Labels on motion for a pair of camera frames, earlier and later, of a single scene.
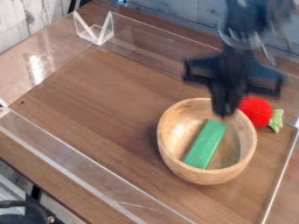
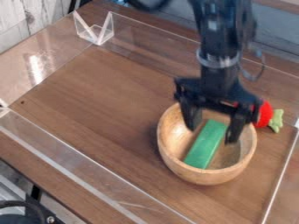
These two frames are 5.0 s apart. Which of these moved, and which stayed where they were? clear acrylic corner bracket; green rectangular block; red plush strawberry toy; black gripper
Moved: black gripper
Stayed: red plush strawberry toy; clear acrylic corner bracket; green rectangular block
